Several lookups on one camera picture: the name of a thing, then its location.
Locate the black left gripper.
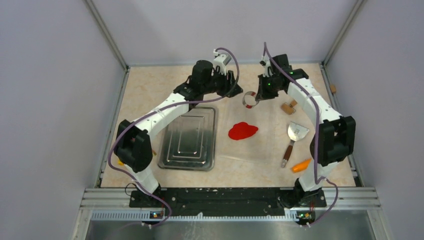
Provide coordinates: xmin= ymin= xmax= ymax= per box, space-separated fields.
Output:
xmin=201 ymin=67 xmax=243 ymax=98

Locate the red dough piece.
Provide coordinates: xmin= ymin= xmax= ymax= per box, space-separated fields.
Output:
xmin=228 ymin=121 xmax=259 ymax=141

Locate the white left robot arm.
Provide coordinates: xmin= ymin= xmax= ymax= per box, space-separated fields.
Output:
xmin=111 ymin=57 xmax=243 ymax=207

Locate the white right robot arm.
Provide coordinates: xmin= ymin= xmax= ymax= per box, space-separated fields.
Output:
xmin=256 ymin=54 xmax=356 ymax=206

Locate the small wooden block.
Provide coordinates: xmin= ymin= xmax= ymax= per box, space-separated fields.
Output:
xmin=329 ymin=84 xmax=337 ymax=94

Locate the steel rectangular tray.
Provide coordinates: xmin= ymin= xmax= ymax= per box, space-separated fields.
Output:
xmin=157 ymin=106 xmax=218 ymax=172

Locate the orange carrot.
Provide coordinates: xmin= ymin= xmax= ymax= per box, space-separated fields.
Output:
xmin=291 ymin=158 xmax=312 ymax=173

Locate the colourful toy block stack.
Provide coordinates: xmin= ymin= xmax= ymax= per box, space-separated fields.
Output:
xmin=117 ymin=150 xmax=157 ymax=166

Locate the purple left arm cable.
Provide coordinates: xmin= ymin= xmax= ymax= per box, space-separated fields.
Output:
xmin=107 ymin=47 xmax=241 ymax=228

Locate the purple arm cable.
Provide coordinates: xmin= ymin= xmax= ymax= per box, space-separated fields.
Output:
xmin=263 ymin=42 xmax=339 ymax=226
xmin=107 ymin=47 xmax=241 ymax=228

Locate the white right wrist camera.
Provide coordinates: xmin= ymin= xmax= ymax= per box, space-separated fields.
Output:
xmin=259 ymin=59 xmax=274 ymax=78

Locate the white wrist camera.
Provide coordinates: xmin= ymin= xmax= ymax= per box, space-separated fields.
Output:
xmin=212 ymin=49 xmax=232 ymax=76
xmin=259 ymin=59 xmax=274 ymax=78

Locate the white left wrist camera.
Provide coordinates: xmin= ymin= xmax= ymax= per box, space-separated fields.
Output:
xmin=212 ymin=49 xmax=232 ymax=76

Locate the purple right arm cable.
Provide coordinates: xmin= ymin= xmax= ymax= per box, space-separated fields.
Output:
xmin=263 ymin=42 xmax=339 ymax=226

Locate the metal spatula wooden handle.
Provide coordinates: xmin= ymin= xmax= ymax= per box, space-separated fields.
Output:
xmin=281 ymin=121 xmax=310 ymax=168

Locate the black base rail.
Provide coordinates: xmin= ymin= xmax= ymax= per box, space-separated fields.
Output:
xmin=129 ymin=187 xmax=327 ymax=217

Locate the aluminium frame rail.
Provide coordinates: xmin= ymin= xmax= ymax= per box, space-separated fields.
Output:
xmin=72 ymin=186 xmax=394 ymax=240

